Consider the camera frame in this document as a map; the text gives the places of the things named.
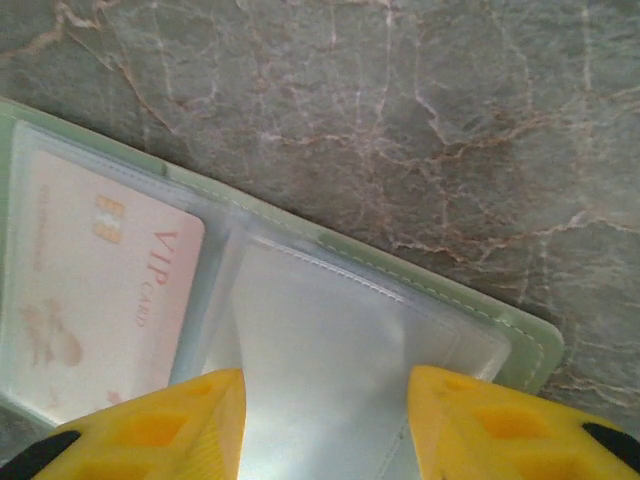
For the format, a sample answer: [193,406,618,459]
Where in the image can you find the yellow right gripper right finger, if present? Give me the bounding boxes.
[407,363,640,480]

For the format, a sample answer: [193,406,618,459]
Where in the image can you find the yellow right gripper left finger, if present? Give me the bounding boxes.
[0,367,250,480]

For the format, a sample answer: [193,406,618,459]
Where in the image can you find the pink VIP card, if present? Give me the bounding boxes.
[9,149,207,422]

